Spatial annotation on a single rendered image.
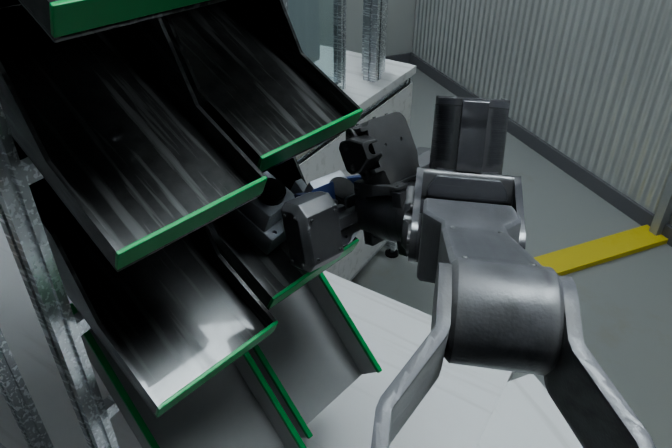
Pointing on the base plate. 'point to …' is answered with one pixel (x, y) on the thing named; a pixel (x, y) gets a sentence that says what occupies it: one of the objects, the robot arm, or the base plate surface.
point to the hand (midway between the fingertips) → (335, 196)
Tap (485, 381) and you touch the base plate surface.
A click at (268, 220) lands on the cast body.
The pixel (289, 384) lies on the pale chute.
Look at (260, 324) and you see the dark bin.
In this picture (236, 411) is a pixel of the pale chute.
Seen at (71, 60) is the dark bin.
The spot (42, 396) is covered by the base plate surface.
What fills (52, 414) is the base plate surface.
